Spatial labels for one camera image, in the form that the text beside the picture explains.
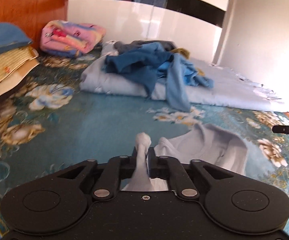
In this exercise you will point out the light blue garment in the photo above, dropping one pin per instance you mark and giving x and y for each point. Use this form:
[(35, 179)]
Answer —
[(176, 76)]

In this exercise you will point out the pink folded cartoon quilt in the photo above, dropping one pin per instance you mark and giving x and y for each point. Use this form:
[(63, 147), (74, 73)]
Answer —
[(67, 39)]

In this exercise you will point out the light blue folded duvet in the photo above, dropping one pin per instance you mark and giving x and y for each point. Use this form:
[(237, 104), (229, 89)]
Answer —
[(230, 89)]

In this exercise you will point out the teal floral bed blanket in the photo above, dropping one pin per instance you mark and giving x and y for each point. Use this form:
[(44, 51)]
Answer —
[(47, 124)]

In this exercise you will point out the yellow striped pillow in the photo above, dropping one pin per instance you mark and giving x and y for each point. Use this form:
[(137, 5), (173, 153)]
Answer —
[(13, 59)]

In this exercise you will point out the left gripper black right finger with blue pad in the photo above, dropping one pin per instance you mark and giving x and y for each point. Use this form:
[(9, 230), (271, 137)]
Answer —
[(171, 170)]

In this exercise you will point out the blue pillow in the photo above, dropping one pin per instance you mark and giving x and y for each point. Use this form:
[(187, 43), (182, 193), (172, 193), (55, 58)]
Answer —
[(12, 37)]

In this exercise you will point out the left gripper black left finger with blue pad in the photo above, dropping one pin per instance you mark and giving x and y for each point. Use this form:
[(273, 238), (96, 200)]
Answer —
[(108, 176)]

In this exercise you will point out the mustard yellow garment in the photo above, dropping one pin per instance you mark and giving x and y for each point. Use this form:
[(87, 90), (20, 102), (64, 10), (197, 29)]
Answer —
[(184, 52)]

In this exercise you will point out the white glossy wardrobe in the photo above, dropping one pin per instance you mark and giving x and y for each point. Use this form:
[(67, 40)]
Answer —
[(195, 25)]

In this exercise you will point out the beige pillow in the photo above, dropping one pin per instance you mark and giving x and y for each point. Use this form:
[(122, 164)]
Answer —
[(17, 76)]

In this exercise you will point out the wooden headboard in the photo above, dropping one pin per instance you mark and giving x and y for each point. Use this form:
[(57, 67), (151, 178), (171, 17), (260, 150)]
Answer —
[(32, 15)]

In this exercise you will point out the pale blue long-sleeve shirt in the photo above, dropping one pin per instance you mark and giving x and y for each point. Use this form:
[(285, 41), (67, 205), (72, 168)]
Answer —
[(208, 143)]

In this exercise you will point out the dark grey garment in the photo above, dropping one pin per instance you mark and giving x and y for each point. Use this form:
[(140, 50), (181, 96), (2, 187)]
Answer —
[(151, 44)]

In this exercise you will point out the dark blue fleece jacket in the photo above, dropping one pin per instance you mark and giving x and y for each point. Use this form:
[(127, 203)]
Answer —
[(139, 66)]

